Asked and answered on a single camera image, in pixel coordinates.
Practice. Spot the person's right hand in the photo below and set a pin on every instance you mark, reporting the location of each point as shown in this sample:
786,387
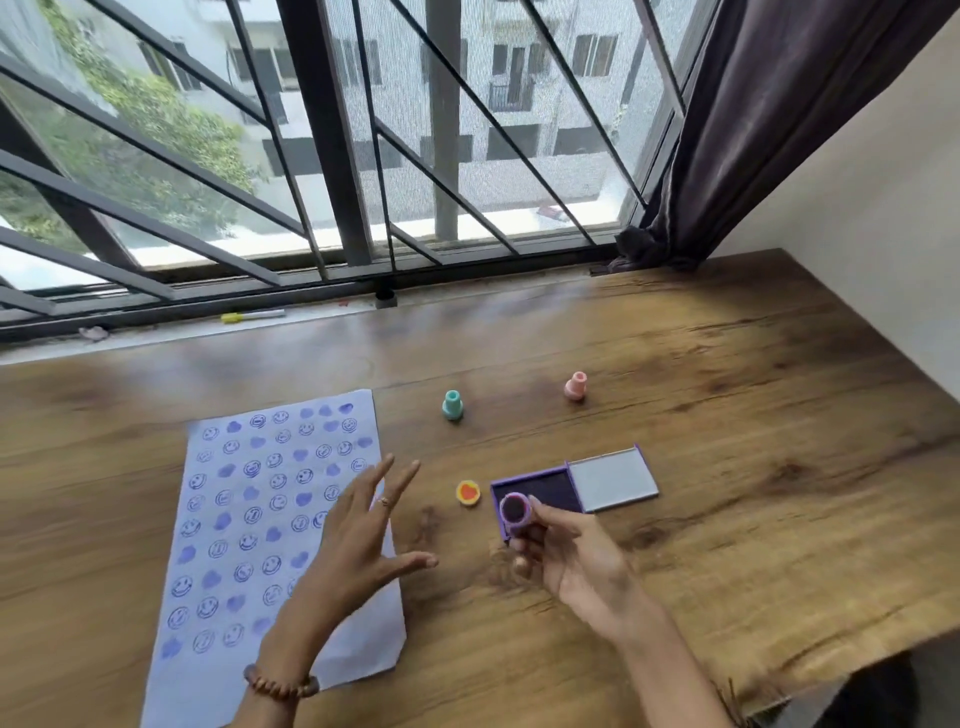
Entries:
585,570

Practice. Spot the person's left hand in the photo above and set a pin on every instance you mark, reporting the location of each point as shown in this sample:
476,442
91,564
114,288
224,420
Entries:
341,559

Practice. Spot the person's right thumb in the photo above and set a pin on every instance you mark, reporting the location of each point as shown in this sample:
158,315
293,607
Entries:
555,516

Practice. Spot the person's left thumb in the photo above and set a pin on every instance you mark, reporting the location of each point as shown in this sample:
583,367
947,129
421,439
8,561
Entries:
409,564

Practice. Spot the person's left middle finger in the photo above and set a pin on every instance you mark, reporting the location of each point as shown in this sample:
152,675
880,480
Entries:
373,476

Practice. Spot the purple round stamp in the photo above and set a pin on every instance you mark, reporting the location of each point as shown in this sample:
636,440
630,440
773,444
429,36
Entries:
516,510

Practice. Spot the person's left forearm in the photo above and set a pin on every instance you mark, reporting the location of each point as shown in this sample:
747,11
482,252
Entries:
270,712

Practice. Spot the person's right forearm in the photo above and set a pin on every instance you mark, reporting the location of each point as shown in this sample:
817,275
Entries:
675,690

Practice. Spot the purple ink pad case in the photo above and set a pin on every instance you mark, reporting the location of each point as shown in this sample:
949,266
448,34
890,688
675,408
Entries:
611,480

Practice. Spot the yellow round stamp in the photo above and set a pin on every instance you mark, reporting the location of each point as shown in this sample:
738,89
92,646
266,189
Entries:
468,493

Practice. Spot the teal round stamp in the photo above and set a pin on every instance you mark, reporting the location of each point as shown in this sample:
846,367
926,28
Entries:
452,406

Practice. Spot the pink round stamp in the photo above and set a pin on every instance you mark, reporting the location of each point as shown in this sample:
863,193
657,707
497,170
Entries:
575,388

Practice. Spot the white paper with purple stamps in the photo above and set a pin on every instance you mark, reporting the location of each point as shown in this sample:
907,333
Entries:
225,540

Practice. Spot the black window latch knob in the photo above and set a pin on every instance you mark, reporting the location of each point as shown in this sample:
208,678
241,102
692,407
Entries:
385,298

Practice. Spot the yellow capped white marker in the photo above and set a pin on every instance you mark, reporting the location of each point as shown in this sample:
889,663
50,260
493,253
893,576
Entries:
251,316

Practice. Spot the small crumpled pink scrap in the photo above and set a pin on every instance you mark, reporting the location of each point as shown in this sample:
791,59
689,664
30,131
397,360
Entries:
94,333

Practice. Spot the person's dark clothing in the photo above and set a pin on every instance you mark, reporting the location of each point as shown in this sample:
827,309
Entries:
892,697

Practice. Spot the white apartment building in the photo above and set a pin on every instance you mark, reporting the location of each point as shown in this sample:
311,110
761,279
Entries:
525,112

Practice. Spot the green leafy tree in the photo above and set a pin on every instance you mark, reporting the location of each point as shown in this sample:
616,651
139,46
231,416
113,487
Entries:
150,127

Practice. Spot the dark purple curtain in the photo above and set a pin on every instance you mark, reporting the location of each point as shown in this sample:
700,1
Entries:
765,112

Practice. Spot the black window frame with grille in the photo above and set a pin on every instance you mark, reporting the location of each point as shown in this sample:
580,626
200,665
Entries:
322,112

